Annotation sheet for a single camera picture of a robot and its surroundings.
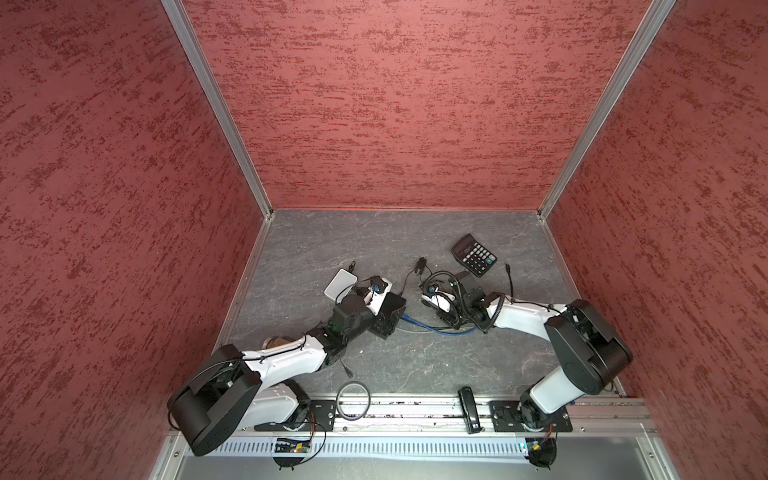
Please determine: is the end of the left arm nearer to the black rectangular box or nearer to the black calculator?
the black rectangular box

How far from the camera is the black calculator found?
1049 millimetres

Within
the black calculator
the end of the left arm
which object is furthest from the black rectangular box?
the black calculator
